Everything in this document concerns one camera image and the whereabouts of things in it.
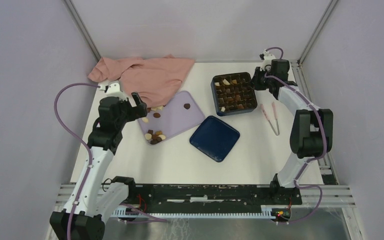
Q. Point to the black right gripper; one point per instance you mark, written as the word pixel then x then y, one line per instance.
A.
pixel 254 81

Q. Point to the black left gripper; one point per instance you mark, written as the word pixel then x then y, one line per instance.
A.
pixel 138 111

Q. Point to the lilac plastic tray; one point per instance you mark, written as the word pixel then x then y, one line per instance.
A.
pixel 171 119

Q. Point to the dark blue chocolate box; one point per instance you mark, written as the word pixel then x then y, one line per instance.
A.
pixel 233 99

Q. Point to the dark blue box lid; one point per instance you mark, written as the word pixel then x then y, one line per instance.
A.
pixel 214 138

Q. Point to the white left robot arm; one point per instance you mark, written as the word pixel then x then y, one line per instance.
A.
pixel 84 215

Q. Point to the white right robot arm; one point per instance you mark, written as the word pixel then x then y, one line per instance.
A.
pixel 311 136

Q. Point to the white heart chocolate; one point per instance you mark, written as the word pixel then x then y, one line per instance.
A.
pixel 148 136

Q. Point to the dark heart chocolate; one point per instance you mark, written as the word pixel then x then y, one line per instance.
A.
pixel 187 106

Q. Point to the pink cloth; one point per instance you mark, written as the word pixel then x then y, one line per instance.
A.
pixel 156 80

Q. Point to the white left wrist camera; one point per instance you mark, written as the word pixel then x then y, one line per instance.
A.
pixel 113 89

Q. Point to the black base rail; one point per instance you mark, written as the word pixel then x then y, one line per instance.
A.
pixel 210 199

